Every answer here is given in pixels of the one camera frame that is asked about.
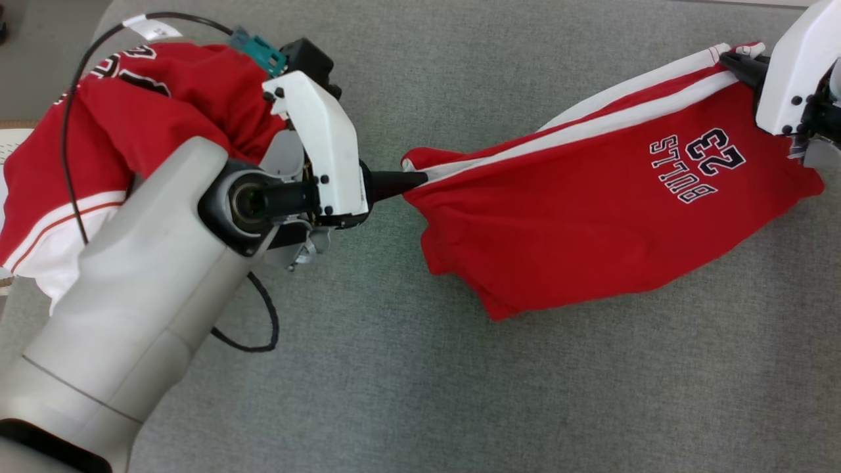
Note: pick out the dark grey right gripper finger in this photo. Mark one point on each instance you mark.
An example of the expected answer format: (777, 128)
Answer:
(746, 67)

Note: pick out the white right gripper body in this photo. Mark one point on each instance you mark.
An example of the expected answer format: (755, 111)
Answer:
(805, 72)

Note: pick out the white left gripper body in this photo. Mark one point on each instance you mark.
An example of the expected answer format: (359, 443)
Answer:
(328, 151)

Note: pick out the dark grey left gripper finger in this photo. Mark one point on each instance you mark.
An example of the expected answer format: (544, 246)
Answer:
(391, 184)

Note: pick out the red jersey with white sleeves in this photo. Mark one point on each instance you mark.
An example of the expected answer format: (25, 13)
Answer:
(144, 112)

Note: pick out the red shorts with white stripes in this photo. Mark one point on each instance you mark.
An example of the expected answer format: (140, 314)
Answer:
(591, 223)

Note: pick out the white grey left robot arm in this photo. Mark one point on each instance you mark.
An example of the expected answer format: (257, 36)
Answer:
(144, 295)

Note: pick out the grey fabric sofa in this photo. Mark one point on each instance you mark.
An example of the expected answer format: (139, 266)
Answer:
(525, 381)

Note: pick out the white laundry basket brown rim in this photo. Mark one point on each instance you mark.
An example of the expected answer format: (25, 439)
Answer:
(10, 141)

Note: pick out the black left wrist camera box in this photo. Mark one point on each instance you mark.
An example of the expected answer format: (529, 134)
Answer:
(309, 62)

